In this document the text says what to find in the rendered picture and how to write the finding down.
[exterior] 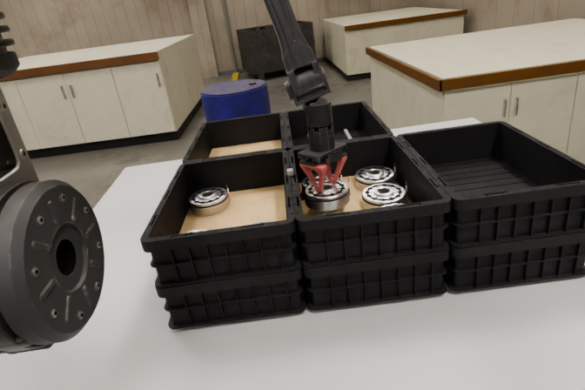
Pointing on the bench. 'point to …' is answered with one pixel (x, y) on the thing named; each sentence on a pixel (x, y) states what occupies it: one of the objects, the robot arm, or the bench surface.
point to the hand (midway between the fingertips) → (326, 184)
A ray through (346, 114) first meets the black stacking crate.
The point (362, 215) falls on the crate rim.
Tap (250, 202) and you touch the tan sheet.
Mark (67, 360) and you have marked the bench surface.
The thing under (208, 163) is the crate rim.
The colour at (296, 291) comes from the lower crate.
